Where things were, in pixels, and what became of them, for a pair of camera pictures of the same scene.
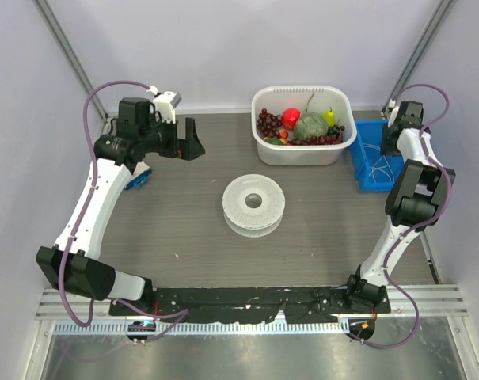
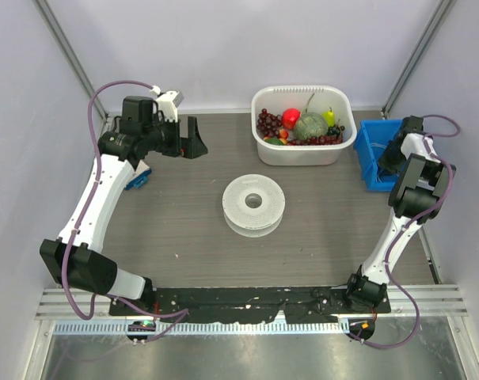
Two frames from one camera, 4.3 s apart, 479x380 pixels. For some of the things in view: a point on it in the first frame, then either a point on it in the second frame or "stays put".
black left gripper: x=190 y=146 stays put
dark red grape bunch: x=268 y=124 stays put
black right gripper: x=385 y=149 -> x=384 y=165
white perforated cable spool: x=253 y=205 stays put
